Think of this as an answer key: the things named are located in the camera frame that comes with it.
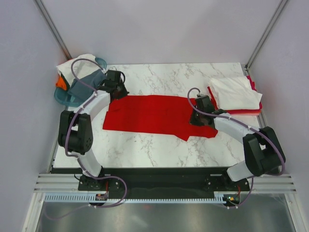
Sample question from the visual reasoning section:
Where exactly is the crumpled white t shirt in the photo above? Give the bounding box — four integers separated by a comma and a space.
56, 53, 100, 84

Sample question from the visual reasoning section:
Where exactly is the right aluminium frame post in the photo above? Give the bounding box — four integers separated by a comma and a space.
241, 0, 290, 75

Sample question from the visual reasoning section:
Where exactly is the left aluminium frame post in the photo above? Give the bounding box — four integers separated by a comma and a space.
33, 0, 72, 60

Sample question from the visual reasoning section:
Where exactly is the teal plastic basket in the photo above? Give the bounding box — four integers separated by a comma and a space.
54, 54, 107, 107

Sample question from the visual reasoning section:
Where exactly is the aluminium frame post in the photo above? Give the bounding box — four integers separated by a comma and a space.
33, 0, 72, 60
241, 0, 290, 75

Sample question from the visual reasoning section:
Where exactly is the grey blue t shirt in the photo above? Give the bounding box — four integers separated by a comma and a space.
68, 70, 106, 102

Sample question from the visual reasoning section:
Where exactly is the orange t shirt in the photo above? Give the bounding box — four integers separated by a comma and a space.
56, 75, 69, 91

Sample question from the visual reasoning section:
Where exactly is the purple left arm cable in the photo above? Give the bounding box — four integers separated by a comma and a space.
43, 58, 128, 220

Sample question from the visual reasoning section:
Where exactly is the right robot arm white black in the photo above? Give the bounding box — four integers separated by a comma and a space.
187, 95, 286, 190

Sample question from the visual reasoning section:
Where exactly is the folded white t shirt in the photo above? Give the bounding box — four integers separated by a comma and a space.
209, 76, 262, 110

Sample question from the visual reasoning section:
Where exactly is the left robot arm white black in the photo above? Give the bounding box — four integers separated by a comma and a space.
58, 70, 129, 190

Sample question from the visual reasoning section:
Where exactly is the white slotted cable duct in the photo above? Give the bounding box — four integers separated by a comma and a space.
44, 193, 226, 204

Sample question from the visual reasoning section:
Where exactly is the folded pink t shirt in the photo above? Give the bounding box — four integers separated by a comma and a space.
246, 75, 257, 92

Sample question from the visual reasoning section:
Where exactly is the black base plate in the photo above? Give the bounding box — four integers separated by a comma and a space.
51, 167, 250, 199

